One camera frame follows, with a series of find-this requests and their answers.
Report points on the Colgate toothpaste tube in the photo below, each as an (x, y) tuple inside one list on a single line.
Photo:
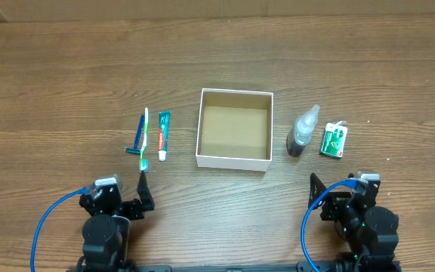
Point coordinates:
[(164, 120)]

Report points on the green white soap packet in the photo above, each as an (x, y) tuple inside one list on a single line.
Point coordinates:
[(333, 140)]

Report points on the white cardboard box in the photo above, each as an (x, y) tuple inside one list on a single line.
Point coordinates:
[(235, 130)]

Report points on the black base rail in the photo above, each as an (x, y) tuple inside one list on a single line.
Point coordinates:
[(301, 266)]

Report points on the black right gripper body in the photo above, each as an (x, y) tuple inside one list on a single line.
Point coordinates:
[(328, 206)]

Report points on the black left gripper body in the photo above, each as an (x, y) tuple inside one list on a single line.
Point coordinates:
[(134, 208)]

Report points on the clear bottle dark liquid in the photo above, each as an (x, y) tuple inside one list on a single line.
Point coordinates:
[(302, 131)]

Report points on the green white toothbrush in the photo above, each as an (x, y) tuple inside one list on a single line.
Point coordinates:
[(143, 164)]

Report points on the blue disposable razor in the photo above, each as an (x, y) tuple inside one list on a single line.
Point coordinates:
[(135, 149)]

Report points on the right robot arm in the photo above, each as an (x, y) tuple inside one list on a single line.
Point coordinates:
[(369, 230)]

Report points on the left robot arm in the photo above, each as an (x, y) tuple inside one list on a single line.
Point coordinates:
[(106, 232)]

